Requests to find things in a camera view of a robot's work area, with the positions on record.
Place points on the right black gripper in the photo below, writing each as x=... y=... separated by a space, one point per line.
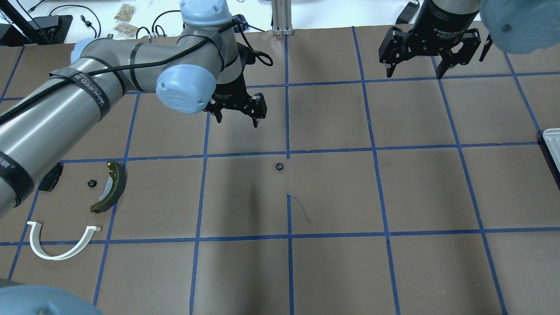
x=446 y=24

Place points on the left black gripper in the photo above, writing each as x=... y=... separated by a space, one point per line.
x=230 y=91

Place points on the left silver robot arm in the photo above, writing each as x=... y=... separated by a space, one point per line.
x=202 y=72

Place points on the silver ribbed metal tray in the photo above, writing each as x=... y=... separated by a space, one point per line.
x=551 y=138

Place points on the olive green brake shoe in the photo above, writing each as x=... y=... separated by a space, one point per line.
x=114 y=188

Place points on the black brake pad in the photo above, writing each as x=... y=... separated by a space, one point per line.
x=50 y=180

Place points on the aluminium frame post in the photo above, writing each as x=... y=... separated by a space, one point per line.
x=282 y=17

